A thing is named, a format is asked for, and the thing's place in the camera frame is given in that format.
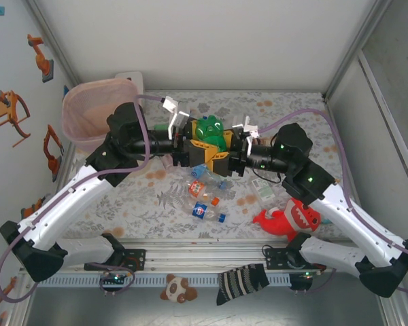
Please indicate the light blue label bottle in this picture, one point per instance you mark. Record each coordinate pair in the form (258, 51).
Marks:
(198, 171)

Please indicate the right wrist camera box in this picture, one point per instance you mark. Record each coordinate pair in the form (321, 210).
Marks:
(250, 128)

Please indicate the white tissue box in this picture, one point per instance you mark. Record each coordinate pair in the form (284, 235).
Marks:
(129, 76)

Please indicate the small green circuit board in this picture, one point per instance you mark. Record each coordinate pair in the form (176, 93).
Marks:
(307, 274)
(115, 277)

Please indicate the clear bottle green white label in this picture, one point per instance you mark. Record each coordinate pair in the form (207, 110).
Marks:
(262, 191)

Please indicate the black striped sock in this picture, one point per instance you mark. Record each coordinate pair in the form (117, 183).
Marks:
(241, 282)

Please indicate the orange label bottle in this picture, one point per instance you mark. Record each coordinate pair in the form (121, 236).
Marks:
(196, 188)

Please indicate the orange claw machine wall sticker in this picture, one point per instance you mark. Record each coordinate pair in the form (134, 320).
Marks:
(10, 108)

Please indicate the red shark plush toy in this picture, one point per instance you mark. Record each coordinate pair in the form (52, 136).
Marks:
(279, 220)

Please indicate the pink mesh bin liner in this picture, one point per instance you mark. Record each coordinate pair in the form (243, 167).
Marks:
(88, 115)

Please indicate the brown coffee label bottle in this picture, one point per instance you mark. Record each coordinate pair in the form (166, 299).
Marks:
(265, 140)

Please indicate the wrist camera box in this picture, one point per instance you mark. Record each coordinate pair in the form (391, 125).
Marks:
(178, 117)
(250, 128)

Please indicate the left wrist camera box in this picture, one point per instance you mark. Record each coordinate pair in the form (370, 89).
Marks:
(178, 117)

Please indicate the grey floral table cloth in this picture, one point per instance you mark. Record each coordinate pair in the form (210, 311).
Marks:
(285, 100)

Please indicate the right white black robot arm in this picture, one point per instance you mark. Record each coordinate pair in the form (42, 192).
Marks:
(343, 210)

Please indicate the blue orange framed wall sticker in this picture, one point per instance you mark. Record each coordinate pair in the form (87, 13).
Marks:
(66, 92)

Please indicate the green bottle orange cap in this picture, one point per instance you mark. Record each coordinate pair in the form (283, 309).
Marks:
(209, 130)

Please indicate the brown white panda plush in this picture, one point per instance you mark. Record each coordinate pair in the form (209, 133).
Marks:
(177, 288)

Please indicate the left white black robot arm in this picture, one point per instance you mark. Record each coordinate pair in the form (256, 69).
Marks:
(64, 203)

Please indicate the aluminium mounting rail beam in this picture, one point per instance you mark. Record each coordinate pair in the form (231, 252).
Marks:
(207, 253)

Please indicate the aluminium frame post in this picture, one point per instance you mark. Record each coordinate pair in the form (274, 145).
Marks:
(365, 34)
(52, 39)

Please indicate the cola logo label bottle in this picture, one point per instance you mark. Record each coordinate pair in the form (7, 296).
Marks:
(199, 210)

